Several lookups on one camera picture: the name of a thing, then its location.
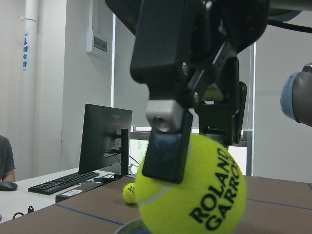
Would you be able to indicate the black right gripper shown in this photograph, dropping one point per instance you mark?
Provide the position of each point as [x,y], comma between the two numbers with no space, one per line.
[185,50]

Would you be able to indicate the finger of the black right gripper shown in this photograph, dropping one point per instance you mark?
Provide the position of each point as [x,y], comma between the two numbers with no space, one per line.
[168,142]

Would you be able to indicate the yellow tennis ball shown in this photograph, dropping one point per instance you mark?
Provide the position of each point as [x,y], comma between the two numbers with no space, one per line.
[129,194]
[211,198]

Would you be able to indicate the black computer monitor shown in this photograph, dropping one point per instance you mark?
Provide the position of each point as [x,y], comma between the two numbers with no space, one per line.
[105,140]

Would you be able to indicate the black cardboard box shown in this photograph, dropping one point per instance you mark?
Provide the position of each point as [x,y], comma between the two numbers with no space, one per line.
[84,187]

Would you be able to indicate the black keyboard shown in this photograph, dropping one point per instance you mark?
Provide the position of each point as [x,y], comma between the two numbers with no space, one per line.
[61,183]

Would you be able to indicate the seated person grey shirt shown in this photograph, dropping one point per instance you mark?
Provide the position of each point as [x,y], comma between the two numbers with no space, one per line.
[7,167]

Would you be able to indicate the black computer mouse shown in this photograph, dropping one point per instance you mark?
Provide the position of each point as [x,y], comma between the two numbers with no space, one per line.
[8,186]

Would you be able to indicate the white wall electrical box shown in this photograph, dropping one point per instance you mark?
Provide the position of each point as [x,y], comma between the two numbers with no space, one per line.
[95,44]

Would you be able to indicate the white wall pipe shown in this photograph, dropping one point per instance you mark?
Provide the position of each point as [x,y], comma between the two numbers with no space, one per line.
[29,61]

